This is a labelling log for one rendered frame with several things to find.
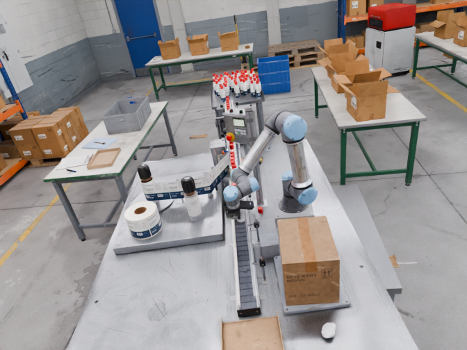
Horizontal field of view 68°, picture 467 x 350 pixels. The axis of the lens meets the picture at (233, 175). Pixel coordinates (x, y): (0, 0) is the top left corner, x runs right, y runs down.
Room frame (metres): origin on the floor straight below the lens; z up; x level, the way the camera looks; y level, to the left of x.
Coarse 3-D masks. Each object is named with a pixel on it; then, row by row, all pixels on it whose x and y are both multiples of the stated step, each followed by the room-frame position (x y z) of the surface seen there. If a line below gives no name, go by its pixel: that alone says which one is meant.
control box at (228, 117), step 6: (234, 108) 2.05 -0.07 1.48; (228, 114) 1.98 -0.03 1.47; (234, 114) 1.96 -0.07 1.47; (228, 120) 1.98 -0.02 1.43; (246, 120) 1.90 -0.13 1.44; (228, 126) 1.98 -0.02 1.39; (234, 126) 1.95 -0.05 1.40; (246, 126) 1.90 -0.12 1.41; (228, 132) 1.99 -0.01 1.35; (234, 138) 1.96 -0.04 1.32; (240, 138) 1.93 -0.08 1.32; (246, 138) 1.91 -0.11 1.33
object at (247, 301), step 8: (240, 224) 1.67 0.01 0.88; (240, 232) 1.60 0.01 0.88; (240, 240) 1.52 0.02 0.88; (240, 248) 1.46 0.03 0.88; (240, 256) 1.40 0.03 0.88; (248, 256) 1.39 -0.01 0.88; (240, 264) 1.34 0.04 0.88; (248, 264) 1.33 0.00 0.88; (240, 272) 1.28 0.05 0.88; (248, 272) 1.27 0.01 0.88; (240, 280) 1.23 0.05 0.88; (248, 280) 1.22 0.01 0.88; (240, 288) 1.18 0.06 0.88; (248, 288) 1.17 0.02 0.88; (240, 296) 1.14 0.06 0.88; (248, 296) 1.13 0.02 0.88; (240, 304) 1.09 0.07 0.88; (248, 304) 1.08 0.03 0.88; (256, 304) 1.07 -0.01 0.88
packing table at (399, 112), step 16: (320, 80) 4.52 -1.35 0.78; (336, 96) 3.83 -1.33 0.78; (400, 96) 3.51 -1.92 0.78; (336, 112) 3.35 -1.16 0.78; (400, 112) 3.09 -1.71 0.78; (416, 112) 3.03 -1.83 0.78; (352, 128) 3.04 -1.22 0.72; (368, 128) 3.02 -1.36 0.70; (416, 128) 2.94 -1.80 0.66; (416, 144) 2.94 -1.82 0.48; (368, 160) 3.25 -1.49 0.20; (352, 176) 3.04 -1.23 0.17
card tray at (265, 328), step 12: (228, 324) 1.03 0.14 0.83; (240, 324) 1.02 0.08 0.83; (252, 324) 1.01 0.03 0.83; (264, 324) 1.00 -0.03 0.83; (276, 324) 0.99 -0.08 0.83; (228, 336) 0.97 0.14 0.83; (240, 336) 0.96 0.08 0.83; (252, 336) 0.95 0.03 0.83; (264, 336) 0.94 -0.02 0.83; (276, 336) 0.93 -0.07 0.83; (228, 348) 0.91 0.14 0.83; (240, 348) 0.90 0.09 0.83; (252, 348) 0.89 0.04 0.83; (264, 348) 0.89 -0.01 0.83; (276, 348) 0.88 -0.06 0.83
